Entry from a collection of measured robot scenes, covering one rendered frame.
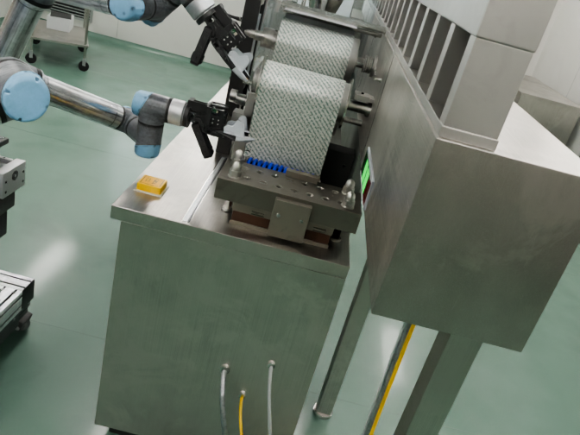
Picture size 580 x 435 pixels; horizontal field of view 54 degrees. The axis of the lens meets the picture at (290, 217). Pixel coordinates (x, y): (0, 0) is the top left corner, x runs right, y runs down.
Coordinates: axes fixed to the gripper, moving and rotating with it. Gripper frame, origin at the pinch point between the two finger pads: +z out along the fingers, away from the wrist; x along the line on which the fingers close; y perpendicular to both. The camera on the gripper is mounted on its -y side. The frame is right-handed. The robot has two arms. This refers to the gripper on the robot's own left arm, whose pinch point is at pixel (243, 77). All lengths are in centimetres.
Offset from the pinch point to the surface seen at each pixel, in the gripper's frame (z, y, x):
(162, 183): 9.5, -34.8, -13.9
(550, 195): 33, 48, -88
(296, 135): 21.7, 3.5, -4.3
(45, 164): -22, -182, 168
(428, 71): 16, 43, -56
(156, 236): 18, -38, -30
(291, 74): 7.1, 12.1, -2.0
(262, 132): 15.5, -4.1, -4.3
